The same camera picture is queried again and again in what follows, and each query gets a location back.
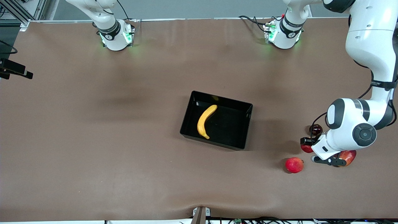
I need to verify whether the grey metal table bracket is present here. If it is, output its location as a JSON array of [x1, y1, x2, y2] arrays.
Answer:
[[192, 206, 211, 224]]

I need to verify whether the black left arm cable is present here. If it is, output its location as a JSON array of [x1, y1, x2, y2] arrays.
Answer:
[[310, 14, 398, 139]]

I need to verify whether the brown table mat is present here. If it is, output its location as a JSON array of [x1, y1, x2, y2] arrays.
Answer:
[[0, 17, 398, 222]]

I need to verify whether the red pomegranate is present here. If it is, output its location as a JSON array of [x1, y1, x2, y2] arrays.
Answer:
[[285, 157, 304, 174]]

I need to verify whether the black plastic box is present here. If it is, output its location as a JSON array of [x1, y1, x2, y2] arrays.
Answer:
[[180, 91, 253, 151]]

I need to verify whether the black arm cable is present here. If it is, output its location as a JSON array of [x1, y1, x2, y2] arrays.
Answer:
[[310, 14, 398, 139], [0, 40, 18, 56]]

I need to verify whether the black left base cable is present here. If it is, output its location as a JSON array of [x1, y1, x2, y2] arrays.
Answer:
[[238, 15, 284, 34]]

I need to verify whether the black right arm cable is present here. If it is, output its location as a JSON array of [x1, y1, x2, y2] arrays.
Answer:
[[0, 40, 18, 56]]

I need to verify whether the black right base cable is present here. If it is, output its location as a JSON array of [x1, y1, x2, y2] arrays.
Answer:
[[117, 0, 142, 35]]

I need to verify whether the aluminium frame post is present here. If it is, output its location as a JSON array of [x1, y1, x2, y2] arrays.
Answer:
[[0, 0, 47, 31]]

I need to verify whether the red yellow mango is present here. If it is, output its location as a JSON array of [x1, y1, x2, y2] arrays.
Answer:
[[334, 150, 357, 168]]

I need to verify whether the dark purple plum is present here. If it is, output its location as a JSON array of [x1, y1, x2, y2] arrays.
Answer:
[[309, 124, 323, 137]]

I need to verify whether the black base cable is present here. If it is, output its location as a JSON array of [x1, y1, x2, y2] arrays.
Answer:
[[238, 15, 284, 34], [117, 0, 142, 35]]

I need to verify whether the yellow banana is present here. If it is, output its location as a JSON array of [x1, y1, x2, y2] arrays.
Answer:
[[197, 105, 218, 140]]

